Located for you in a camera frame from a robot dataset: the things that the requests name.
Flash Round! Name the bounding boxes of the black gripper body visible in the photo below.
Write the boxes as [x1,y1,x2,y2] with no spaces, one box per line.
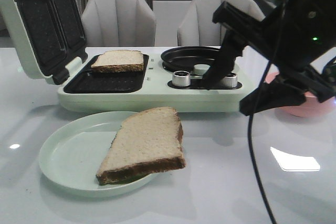
[213,0,335,102]

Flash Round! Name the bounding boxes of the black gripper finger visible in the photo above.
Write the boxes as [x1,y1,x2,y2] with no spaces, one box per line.
[202,32,243,90]
[239,77,306,116]

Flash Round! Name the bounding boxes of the pink bowl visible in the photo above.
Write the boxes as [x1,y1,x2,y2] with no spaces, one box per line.
[264,71,336,118]

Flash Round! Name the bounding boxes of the bread slice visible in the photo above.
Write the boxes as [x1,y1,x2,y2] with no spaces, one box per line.
[96,107,186,185]
[91,50,144,73]

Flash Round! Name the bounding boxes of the green breakfast maker lid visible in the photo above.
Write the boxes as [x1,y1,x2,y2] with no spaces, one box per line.
[1,0,88,85]

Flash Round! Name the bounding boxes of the green breakfast maker base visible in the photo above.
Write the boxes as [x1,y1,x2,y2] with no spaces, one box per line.
[58,54,255,113]

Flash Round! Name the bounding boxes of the right silver control knob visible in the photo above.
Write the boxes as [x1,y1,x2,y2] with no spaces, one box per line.
[219,72,238,88]

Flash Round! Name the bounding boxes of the silver control knob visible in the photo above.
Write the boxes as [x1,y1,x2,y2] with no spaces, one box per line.
[219,72,238,88]
[172,70,191,88]

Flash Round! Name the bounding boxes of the black round frying pan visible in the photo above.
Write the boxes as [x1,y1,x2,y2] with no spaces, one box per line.
[161,46,219,72]

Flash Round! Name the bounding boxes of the left silver control knob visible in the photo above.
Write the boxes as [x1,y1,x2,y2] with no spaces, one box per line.
[172,70,191,88]

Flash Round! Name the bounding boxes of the right grey upholstered chair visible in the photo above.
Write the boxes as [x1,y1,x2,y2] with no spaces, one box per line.
[177,0,265,46]

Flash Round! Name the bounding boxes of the grey upholstered chair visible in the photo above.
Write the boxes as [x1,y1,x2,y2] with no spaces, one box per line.
[177,0,265,46]
[81,0,156,47]

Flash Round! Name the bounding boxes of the left grey upholstered chair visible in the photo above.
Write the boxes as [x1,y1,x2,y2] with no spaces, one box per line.
[81,0,156,47]

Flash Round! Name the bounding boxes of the light green plate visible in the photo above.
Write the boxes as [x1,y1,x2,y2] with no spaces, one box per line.
[39,111,157,198]

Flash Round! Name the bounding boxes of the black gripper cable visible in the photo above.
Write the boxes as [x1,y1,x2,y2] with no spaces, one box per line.
[246,0,292,224]

